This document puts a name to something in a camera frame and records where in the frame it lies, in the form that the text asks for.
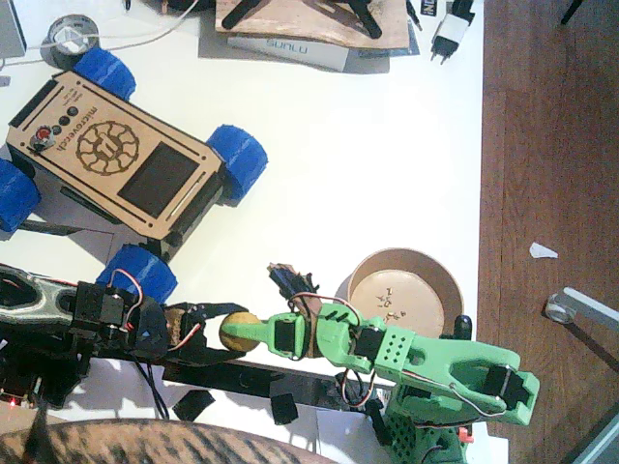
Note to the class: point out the yellow lemon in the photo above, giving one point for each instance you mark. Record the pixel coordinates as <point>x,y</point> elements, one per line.
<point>239,344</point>

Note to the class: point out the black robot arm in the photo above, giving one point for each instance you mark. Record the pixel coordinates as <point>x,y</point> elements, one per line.
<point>97,314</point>

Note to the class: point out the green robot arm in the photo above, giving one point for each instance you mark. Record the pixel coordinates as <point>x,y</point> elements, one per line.
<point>474,367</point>

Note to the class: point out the tan round bowl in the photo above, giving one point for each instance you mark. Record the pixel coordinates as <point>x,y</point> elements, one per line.
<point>387,299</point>

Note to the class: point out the flat black tape piece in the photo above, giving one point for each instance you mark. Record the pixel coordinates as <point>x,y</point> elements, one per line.
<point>193,405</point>

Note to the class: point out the crumpled black tape piece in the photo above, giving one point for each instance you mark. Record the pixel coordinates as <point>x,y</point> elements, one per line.
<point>284,410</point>

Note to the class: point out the striped brown cushion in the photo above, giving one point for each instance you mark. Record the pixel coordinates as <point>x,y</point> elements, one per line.
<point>169,444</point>

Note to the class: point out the black table clamp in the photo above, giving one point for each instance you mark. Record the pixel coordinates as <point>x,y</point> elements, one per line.
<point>379,425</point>

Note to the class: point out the wooden rover body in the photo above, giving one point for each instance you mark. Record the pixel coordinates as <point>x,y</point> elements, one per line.
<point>159,169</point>

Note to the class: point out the white paper scrap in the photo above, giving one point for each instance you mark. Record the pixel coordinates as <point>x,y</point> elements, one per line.
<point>541,250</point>

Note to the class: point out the grey metal furniture leg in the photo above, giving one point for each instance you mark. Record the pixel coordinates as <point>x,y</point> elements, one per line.
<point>590,304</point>

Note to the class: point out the white Sunlu box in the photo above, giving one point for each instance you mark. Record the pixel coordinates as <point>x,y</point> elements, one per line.
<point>290,50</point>

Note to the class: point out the grey metal bar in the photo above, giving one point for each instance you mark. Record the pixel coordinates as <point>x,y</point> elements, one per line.
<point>604,444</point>

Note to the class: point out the small grey block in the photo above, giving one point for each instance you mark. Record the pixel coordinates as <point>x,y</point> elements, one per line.
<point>4,81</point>

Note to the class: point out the wooden board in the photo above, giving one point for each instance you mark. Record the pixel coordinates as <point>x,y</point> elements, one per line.
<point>300,19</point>

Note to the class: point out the black tripod stand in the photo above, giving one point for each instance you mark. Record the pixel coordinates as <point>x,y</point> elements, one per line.
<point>370,24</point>

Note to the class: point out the grey tape roll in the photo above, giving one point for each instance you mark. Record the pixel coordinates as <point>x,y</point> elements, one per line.
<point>72,29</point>

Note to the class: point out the black pen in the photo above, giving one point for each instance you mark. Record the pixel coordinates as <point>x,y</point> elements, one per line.
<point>414,19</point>

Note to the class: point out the white black power adapter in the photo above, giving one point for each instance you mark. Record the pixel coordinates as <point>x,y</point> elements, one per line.
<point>452,29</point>

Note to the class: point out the grey metal box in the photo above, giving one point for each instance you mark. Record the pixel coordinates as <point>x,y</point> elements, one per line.
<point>9,29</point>

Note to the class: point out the black printed card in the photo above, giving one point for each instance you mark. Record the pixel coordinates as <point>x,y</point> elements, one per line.
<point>429,6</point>

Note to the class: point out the black chair leg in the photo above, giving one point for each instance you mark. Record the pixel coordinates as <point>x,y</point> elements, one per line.
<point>573,10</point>

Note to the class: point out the wrist camera with cardboard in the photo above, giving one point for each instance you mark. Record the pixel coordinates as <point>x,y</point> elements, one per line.
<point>290,287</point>

